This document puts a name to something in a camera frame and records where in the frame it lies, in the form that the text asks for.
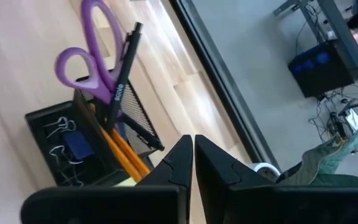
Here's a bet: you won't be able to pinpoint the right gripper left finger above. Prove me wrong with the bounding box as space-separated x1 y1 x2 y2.
20 134 194 224

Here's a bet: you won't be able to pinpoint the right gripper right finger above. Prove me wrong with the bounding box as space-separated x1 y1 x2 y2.
195 134 358 224

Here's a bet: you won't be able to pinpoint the black mesh desk organizer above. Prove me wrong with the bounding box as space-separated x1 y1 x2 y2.
24 73 166 187

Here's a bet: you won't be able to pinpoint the purple scissors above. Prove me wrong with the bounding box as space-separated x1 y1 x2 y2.
53 0 127 105

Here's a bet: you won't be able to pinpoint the black pen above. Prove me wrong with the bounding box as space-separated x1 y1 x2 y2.
104 21 144 131

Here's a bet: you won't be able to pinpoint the white plant pot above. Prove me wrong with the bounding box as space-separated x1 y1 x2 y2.
250 162 282 183

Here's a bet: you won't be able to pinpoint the black computer with blue lights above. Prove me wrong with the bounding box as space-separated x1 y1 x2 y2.
287 40 356 99

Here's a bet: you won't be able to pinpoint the grey metal cart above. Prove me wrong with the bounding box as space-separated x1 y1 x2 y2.
272 0 358 78

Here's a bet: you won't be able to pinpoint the tangled black floor cables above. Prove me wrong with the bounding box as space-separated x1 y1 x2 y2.
309 90 358 144

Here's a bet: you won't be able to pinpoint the black aluminium table frame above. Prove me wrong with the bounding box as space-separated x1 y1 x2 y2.
169 0 281 172

